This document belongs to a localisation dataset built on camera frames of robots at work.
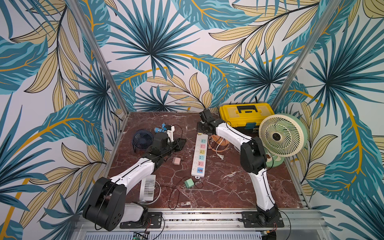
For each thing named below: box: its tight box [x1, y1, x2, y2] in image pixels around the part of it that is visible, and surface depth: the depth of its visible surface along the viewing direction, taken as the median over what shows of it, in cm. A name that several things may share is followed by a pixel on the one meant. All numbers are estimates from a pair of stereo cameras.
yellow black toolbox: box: [219, 103, 275, 131], surface depth 99 cm
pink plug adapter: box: [172, 157, 181, 166], surface depth 94 cm
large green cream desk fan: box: [258, 113, 308, 168], surface depth 78 cm
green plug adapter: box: [184, 178, 195, 189], surface depth 85 cm
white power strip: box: [191, 133, 209, 179], surface depth 94 cm
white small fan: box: [138, 174, 161, 205], surface depth 75 cm
